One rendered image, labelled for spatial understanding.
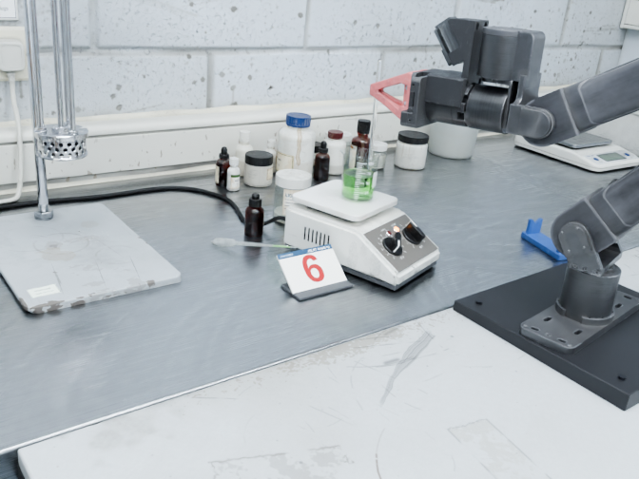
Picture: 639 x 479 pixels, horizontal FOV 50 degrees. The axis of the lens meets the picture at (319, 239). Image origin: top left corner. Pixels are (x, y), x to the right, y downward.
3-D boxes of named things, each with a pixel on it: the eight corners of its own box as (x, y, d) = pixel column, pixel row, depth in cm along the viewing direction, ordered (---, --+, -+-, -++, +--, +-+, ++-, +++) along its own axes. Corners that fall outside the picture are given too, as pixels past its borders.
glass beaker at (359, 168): (372, 195, 104) (378, 143, 101) (377, 207, 100) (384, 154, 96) (333, 193, 104) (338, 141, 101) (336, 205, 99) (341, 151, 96)
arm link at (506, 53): (468, 28, 81) (567, 38, 75) (499, 25, 88) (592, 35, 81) (455, 124, 86) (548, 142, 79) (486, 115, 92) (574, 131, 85)
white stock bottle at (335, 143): (347, 172, 143) (351, 131, 140) (336, 177, 139) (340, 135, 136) (327, 166, 145) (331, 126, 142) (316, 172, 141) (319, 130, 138)
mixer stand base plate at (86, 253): (183, 281, 91) (183, 274, 91) (27, 316, 80) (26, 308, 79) (101, 207, 113) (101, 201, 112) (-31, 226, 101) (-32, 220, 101)
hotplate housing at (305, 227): (438, 265, 103) (447, 216, 100) (395, 294, 93) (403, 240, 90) (319, 223, 115) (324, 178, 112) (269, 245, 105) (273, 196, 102)
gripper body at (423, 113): (407, 75, 87) (461, 84, 83) (442, 69, 95) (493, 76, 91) (402, 126, 90) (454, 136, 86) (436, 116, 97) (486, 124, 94)
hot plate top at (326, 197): (399, 203, 104) (400, 198, 103) (357, 223, 95) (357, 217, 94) (335, 183, 110) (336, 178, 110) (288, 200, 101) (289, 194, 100)
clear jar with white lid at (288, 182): (267, 214, 117) (270, 169, 113) (300, 212, 119) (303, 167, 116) (279, 227, 111) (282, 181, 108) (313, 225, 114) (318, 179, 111)
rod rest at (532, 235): (574, 259, 110) (579, 239, 109) (557, 260, 109) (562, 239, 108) (535, 235, 119) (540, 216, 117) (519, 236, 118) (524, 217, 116)
